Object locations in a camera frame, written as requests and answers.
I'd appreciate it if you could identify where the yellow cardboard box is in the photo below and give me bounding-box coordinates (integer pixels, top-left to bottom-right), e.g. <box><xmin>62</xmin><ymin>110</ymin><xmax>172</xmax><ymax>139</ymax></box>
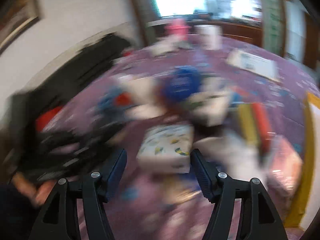
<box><xmin>284</xmin><ymin>93</ymin><xmax>319</xmax><ymax>230</ymax></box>

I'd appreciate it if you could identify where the framed wall picture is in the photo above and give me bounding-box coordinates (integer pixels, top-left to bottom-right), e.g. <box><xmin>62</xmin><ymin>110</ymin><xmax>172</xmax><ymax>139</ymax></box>
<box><xmin>1</xmin><ymin>0</ymin><xmax>41</xmax><ymax>53</ymax></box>

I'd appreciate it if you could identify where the black sofa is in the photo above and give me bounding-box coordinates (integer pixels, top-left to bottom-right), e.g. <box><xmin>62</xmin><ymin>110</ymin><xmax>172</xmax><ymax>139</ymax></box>
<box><xmin>8</xmin><ymin>33</ymin><xmax>132</xmax><ymax>141</ymax></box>

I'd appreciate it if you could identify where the purple floral tablecloth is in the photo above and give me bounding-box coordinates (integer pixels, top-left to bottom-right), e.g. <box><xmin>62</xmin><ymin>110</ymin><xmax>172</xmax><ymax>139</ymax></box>
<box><xmin>48</xmin><ymin>38</ymin><xmax>319</xmax><ymax>239</ymax></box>

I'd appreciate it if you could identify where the blue white tissue pack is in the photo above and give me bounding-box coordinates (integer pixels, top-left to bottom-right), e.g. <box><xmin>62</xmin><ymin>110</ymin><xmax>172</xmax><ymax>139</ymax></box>
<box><xmin>160</xmin><ymin>66</ymin><xmax>202</xmax><ymax>103</ymax></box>

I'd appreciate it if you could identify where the pink tissue pack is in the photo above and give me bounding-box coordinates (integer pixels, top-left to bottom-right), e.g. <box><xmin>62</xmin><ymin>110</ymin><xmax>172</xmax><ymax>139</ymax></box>
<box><xmin>267</xmin><ymin>135</ymin><xmax>303</xmax><ymax>198</ymax></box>

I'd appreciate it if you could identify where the pink water bottle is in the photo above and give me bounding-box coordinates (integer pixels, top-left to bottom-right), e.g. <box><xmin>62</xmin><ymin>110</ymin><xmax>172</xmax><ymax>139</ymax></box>
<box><xmin>165</xmin><ymin>18</ymin><xmax>189</xmax><ymax>40</ymax></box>

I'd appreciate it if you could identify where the lemon print tissue pack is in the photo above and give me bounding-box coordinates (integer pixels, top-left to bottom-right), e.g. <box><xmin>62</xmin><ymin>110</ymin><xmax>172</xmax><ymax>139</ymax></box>
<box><xmin>136</xmin><ymin>124</ymin><xmax>194</xmax><ymax>174</ymax></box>

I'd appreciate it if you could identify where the paper notepad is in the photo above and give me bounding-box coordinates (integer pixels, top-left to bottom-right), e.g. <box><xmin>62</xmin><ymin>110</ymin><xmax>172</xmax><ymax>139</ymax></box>
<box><xmin>226</xmin><ymin>49</ymin><xmax>279</xmax><ymax>82</ymax></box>

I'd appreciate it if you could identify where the colourful sponge pack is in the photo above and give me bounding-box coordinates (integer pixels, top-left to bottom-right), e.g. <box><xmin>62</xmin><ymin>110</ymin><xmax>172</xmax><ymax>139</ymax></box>
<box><xmin>237</xmin><ymin>102</ymin><xmax>274</xmax><ymax>156</ymax></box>

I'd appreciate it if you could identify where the white plastic jar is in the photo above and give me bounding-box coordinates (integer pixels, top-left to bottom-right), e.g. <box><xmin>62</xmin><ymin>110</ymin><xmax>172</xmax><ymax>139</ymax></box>
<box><xmin>195</xmin><ymin>25</ymin><xmax>222</xmax><ymax>50</ymax></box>

